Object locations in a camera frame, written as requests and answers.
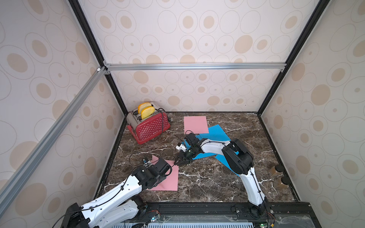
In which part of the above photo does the black toaster cable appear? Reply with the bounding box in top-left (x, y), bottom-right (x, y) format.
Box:
top-left (142, 107), bottom-right (177, 143)

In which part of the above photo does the brown jar front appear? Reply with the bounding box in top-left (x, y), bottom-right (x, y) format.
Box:
top-left (274, 176), bottom-right (291, 190)

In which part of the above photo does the yellow toast slice back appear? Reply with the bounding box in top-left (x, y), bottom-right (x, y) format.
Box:
top-left (138, 102), bottom-right (152, 114)

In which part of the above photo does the yellow toast slice front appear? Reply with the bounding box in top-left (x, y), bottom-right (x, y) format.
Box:
top-left (141, 106), bottom-right (155, 119)

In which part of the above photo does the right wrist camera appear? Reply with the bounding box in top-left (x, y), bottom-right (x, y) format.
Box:
top-left (175, 132), bottom-right (200, 152)

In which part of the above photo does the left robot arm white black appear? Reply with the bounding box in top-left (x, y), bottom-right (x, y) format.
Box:
top-left (59, 158), bottom-right (172, 228)

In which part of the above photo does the pink paper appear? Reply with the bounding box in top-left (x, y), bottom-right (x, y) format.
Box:
top-left (150, 160), bottom-right (179, 191)
top-left (184, 116), bottom-right (209, 134)

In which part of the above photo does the left aluminium rail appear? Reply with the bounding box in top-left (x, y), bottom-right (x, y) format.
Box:
top-left (1, 66), bottom-right (107, 216)

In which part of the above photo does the brown jar back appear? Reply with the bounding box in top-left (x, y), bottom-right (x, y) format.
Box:
top-left (269, 164), bottom-right (284, 178)

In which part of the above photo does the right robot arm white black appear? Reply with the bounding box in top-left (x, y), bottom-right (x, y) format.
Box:
top-left (175, 138), bottom-right (270, 219)

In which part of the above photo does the horizontal aluminium rail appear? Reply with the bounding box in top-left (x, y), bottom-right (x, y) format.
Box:
top-left (106, 62), bottom-right (287, 71)

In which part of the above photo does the red toaster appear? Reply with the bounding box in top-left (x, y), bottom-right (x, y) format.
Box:
top-left (126, 102), bottom-right (171, 144)

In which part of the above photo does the blue paper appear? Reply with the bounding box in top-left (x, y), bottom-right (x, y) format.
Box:
top-left (194, 125), bottom-right (230, 162)
top-left (215, 154), bottom-right (237, 174)

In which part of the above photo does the brown jar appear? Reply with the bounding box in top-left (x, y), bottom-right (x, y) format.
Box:
top-left (274, 176), bottom-right (291, 190)
top-left (269, 164), bottom-right (284, 178)

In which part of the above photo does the yellow toast slice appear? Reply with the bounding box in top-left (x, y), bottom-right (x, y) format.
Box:
top-left (141, 106), bottom-right (155, 119)
top-left (138, 102), bottom-right (152, 114)

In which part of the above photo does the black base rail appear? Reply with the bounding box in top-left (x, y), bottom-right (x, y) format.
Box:
top-left (75, 201), bottom-right (323, 228)

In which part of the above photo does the pink paper back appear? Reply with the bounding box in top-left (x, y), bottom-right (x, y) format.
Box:
top-left (184, 116), bottom-right (209, 134)

